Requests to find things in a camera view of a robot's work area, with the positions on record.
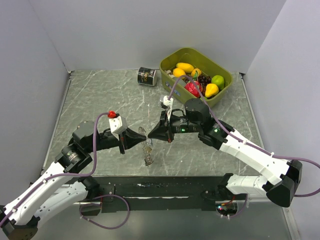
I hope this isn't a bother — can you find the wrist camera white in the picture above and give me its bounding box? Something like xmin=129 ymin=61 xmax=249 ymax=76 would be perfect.
xmin=108 ymin=116 xmax=128 ymax=137
xmin=160 ymin=95 xmax=174 ymax=121

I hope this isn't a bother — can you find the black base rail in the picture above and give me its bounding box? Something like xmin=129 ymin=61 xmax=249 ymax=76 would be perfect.
xmin=83 ymin=173 xmax=246 ymax=213

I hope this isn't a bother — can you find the yellow lemon toy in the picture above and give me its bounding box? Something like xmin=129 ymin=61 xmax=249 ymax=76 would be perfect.
xmin=172 ymin=68 xmax=186 ymax=78

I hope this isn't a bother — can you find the yellow mango toy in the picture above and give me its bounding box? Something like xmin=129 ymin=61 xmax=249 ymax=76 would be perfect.
xmin=176 ymin=62 xmax=195 ymax=74

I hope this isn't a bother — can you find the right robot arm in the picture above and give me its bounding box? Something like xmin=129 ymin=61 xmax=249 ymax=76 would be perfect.
xmin=148 ymin=95 xmax=302 ymax=208

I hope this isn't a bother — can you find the round metal key ring disc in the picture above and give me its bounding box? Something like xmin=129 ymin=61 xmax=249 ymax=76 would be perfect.
xmin=138 ymin=126 xmax=154 ymax=167

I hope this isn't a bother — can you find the yellow pear toy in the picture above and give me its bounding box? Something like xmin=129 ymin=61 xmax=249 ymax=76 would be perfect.
xmin=205 ymin=83 xmax=220 ymax=98

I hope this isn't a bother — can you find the green plastic bin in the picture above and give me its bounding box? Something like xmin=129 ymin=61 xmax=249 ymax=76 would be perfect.
xmin=159 ymin=47 xmax=233 ymax=108

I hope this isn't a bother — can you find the black printed paper cup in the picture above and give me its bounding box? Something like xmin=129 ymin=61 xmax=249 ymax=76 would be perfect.
xmin=137 ymin=67 xmax=157 ymax=87

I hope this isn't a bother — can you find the dark grapes toy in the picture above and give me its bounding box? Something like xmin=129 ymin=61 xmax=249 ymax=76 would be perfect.
xmin=191 ymin=74 xmax=212 ymax=92

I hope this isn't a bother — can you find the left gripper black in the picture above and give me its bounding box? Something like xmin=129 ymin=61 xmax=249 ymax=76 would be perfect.
xmin=85 ymin=126 xmax=146 ymax=154

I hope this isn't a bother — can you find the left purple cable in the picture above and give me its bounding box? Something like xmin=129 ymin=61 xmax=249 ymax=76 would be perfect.
xmin=0 ymin=112 xmax=131 ymax=230

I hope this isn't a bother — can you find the orange fruit toy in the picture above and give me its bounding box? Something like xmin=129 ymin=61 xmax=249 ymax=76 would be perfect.
xmin=191 ymin=68 xmax=202 ymax=77

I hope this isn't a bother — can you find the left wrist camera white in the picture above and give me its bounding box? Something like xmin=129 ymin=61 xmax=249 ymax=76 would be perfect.
xmin=108 ymin=116 xmax=128 ymax=137

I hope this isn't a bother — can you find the red dragon fruit toy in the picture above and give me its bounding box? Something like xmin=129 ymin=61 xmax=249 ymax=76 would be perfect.
xmin=184 ymin=81 xmax=203 ymax=98

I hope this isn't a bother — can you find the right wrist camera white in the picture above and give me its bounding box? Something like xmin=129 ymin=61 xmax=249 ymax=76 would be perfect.
xmin=160 ymin=95 xmax=174 ymax=121

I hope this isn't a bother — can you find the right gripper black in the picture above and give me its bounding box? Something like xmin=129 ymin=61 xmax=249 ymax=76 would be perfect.
xmin=148 ymin=109 xmax=201 ymax=142

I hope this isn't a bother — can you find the green apple toy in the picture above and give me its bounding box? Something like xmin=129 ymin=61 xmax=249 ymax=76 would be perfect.
xmin=211 ymin=75 xmax=225 ymax=91

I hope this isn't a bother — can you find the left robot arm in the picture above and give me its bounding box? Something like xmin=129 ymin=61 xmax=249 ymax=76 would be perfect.
xmin=0 ymin=119 xmax=147 ymax=240

